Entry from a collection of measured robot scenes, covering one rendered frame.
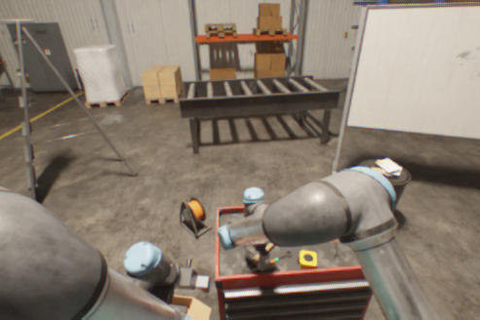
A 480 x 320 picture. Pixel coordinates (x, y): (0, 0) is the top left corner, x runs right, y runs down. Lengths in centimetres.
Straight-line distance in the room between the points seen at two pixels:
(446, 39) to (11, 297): 322
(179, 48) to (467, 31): 721
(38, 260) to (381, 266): 51
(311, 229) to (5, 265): 40
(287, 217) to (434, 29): 284
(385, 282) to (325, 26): 891
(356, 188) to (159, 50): 858
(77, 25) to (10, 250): 936
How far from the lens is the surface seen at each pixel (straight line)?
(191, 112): 390
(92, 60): 721
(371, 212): 54
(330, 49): 940
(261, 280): 121
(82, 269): 34
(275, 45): 816
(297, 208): 49
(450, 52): 324
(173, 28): 879
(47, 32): 937
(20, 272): 32
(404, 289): 59
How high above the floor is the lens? 190
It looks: 29 degrees down
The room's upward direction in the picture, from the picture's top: 1 degrees counter-clockwise
